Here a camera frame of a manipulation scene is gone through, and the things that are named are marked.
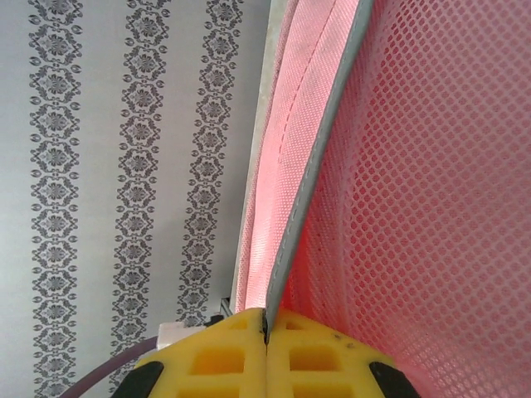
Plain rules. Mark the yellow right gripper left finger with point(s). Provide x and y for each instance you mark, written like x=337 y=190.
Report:
x=199 y=365

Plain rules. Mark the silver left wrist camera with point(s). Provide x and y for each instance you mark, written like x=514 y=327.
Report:
x=178 y=333

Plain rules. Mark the pink school backpack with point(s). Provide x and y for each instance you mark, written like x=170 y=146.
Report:
x=415 y=166

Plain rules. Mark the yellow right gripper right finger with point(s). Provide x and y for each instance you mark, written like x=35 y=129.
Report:
x=323 y=365

